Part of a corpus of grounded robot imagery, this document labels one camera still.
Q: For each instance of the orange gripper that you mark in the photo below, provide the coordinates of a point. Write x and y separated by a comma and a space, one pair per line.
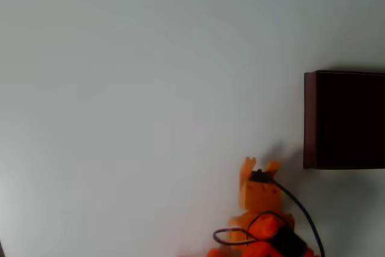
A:
261, 194

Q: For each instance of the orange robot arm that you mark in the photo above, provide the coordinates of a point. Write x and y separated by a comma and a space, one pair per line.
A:
264, 230

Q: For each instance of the dark brown box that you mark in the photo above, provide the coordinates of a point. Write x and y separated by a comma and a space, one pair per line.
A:
346, 121

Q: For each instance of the small black gripper camera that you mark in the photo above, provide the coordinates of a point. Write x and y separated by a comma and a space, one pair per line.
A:
260, 175

